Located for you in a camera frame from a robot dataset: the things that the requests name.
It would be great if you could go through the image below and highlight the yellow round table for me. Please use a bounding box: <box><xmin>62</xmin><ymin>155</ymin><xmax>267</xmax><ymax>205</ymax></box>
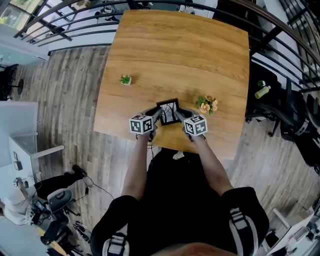
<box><xmin>37</xmin><ymin>226</ymin><xmax>68</xmax><ymax>256</ymax></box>

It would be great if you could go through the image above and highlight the orange flower plant white pot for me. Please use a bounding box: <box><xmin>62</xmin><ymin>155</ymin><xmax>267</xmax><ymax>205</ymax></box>
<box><xmin>195</xmin><ymin>95</ymin><xmax>219</xmax><ymax>116</ymax></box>

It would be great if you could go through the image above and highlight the grey-backed office chair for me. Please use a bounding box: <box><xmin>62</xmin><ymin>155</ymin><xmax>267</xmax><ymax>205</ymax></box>
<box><xmin>46</xmin><ymin>188</ymin><xmax>81</xmax><ymax>221</ymax></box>

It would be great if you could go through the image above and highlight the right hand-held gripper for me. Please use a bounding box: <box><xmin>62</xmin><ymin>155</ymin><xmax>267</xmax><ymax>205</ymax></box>
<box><xmin>174</xmin><ymin>107</ymin><xmax>209</xmax><ymax>143</ymax></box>

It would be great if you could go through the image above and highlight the frosted glass partition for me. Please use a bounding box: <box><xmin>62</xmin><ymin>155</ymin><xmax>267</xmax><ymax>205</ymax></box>
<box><xmin>0</xmin><ymin>101</ymin><xmax>40</xmax><ymax>137</ymax></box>

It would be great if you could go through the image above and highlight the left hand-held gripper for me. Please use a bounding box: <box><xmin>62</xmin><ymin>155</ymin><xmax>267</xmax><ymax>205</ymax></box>
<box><xmin>128</xmin><ymin>106</ymin><xmax>164</xmax><ymax>143</ymax></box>

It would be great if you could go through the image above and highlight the black floor cable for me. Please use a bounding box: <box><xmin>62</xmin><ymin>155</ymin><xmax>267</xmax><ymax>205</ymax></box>
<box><xmin>74</xmin><ymin>174</ymin><xmax>115</xmax><ymax>201</ymax></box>

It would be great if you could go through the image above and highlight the silver and black metal device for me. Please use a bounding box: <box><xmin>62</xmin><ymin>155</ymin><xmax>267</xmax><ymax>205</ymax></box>
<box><xmin>72</xmin><ymin>221</ymin><xmax>92</xmax><ymax>242</ymax></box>

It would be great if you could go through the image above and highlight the black office chair grey bracket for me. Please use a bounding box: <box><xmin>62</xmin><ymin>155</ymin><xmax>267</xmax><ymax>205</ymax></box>
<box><xmin>279</xmin><ymin>77</ymin><xmax>320</xmax><ymax>143</ymax></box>

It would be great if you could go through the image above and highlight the white cluttered office desk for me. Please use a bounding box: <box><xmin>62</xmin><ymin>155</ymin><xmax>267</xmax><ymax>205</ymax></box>
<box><xmin>264</xmin><ymin>199</ymin><xmax>320</xmax><ymax>256</ymax></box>

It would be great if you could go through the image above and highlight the dark brown picture frame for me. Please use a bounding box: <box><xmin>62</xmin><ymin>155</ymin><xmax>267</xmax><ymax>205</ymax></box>
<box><xmin>156</xmin><ymin>98</ymin><xmax>181</xmax><ymax>127</ymax></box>

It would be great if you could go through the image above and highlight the green drink bottle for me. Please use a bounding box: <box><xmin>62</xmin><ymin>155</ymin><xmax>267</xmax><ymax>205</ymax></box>
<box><xmin>254</xmin><ymin>85</ymin><xmax>272</xmax><ymax>100</ymax></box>

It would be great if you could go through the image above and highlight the black electronic rig with cables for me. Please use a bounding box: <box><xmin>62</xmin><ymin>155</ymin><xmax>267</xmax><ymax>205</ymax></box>
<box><xmin>31</xmin><ymin>199</ymin><xmax>51</xmax><ymax>226</ymax></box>

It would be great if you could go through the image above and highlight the person's left forearm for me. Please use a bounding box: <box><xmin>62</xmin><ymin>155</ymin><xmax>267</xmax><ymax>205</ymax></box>
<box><xmin>120</xmin><ymin>133</ymin><xmax>152</xmax><ymax>202</ymax></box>

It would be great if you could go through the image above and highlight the person's black clothing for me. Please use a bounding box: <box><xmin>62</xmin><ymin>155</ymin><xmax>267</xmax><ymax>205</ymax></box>
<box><xmin>89</xmin><ymin>147</ymin><xmax>270</xmax><ymax>256</ymax></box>

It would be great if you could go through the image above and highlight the person's right forearm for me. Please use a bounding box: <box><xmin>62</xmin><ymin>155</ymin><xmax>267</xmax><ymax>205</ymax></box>
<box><xmin>193</xmin><ymin>134</ymin><xmax>235</xmax><ymax>197</ymax></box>

